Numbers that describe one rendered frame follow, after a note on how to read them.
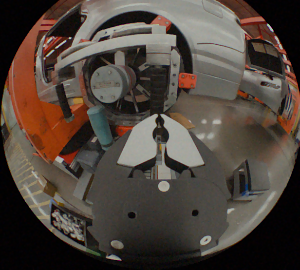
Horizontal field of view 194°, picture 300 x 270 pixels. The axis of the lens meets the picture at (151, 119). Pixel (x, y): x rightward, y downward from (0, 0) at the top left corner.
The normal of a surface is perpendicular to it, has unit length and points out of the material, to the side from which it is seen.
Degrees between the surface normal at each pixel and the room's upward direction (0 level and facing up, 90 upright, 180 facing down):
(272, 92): 90
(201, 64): 90
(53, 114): 90
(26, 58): 90
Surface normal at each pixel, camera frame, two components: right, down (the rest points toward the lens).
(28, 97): 1.00, 0.03
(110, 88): -0.04, 0.53
